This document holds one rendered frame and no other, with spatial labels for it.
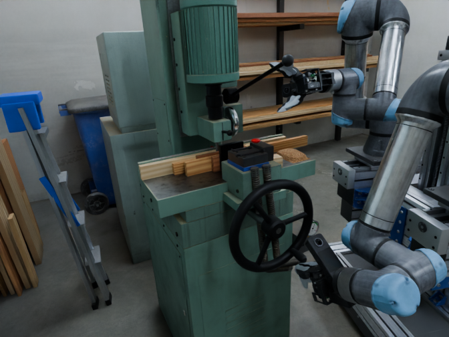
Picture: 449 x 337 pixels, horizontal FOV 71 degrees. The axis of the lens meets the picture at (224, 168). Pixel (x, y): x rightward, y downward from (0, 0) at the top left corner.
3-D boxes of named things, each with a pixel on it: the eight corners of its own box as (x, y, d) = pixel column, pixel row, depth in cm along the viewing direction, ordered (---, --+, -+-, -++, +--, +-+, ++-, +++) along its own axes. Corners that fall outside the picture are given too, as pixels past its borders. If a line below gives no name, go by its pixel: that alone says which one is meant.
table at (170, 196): (169, 234, 84) (166, 214, 82) (141, 193, 109) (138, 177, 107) (335, 182, 109) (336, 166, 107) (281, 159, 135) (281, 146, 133)
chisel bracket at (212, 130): (214, 147, 107) (212, 122, 104) (198, 138, 118) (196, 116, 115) (233, 143, 110) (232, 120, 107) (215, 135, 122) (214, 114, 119)
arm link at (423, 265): (403, 232, 73) (370, 248, 69) (454, 258, 64) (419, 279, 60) (400, 259, 76) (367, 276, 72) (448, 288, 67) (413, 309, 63)
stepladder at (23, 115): (85, 315, 170) (-11, 98, 124) (84, 286, 192) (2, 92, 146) (116, 303, 175) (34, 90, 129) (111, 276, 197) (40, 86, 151)
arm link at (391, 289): (431, 307, 59) (399, 327, 56) (384, 296, 69) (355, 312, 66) (416, 267, 60) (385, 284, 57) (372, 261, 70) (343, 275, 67)
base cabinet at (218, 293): (200, 402, 124) (182, 251, 98) (158, 305, 172) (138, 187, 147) (290, 350, 143) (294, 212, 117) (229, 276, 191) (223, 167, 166)
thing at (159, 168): (141, 180, 104) (139, 166, 103) (140, 178, 106) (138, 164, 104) (286, 148, 130) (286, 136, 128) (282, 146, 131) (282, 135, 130)
